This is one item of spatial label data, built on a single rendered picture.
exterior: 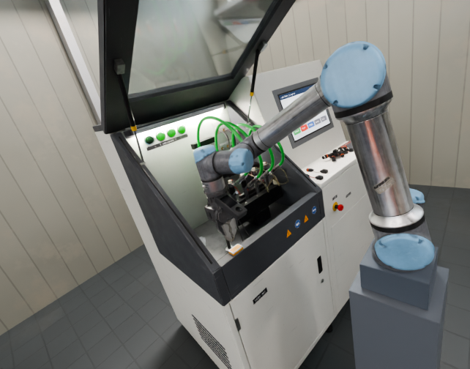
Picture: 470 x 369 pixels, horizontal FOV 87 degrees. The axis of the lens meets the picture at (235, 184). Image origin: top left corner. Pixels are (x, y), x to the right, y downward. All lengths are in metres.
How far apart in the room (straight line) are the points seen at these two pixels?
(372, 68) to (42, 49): 2.85
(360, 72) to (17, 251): 2.93
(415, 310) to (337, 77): 0.70
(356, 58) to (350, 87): 0.05
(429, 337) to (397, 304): 0.10
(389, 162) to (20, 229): 2.87
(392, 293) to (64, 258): 2.83
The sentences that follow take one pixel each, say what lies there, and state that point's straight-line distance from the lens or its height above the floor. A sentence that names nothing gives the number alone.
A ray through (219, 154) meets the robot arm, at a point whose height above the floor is 1.33.
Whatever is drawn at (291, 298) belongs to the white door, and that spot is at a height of 0.53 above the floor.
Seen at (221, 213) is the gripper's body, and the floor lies 1.13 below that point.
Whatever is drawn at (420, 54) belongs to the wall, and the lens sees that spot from 3.22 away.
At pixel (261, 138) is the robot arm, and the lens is 0.81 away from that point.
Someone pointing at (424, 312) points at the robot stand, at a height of 0.80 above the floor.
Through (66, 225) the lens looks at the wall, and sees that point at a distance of 3.03.
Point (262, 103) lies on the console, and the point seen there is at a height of 1.40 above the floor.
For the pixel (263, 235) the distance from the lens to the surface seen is 1.01.
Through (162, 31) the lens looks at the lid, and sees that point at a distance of 0.93.
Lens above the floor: 1.51
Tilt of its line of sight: 21 degrees down
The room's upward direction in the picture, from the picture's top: 14 degrees counter-clockwise
